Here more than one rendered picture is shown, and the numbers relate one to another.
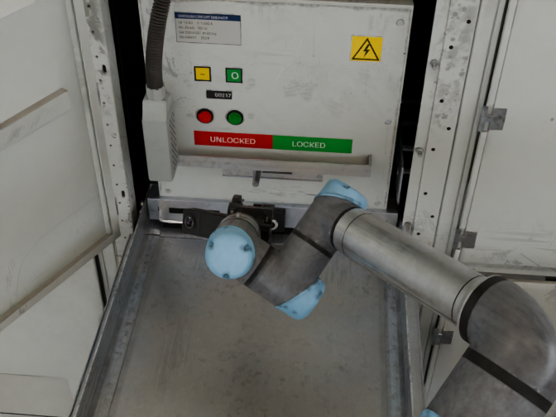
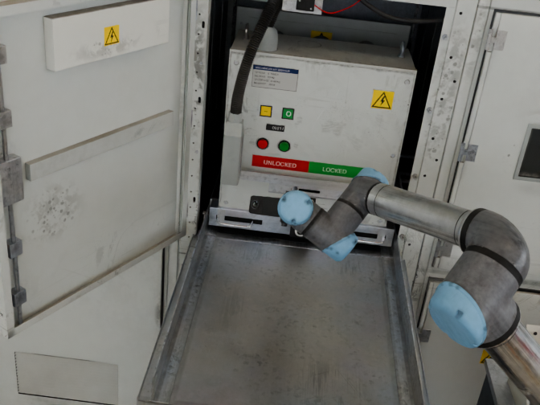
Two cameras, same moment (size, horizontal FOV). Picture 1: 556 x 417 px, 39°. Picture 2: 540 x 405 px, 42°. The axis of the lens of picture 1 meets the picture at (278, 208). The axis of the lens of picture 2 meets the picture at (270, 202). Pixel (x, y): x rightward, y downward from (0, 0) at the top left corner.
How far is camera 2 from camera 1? 0.55 m
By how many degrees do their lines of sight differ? 13
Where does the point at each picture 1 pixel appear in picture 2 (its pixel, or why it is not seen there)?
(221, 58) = (280, 100)
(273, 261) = (325, 215)
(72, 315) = (134, 304)
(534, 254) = not seen: hidden behind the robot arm
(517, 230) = not seen: hidden behind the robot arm
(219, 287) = (263, 270)
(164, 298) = (222, 273)
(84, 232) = (162, 226)
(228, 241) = (296, 196)
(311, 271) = (350, 225)
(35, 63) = (157, 87)
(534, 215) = not seen: hidden behind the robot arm
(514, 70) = (484, 117)
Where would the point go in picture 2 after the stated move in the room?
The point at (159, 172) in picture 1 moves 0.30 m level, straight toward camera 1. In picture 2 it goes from (229, 177) to (246, 235)
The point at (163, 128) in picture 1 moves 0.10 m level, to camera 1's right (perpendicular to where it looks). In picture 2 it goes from (238, 142) to (276, 146)
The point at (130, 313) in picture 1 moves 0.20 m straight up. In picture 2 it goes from (198, 280) to (202, 214)
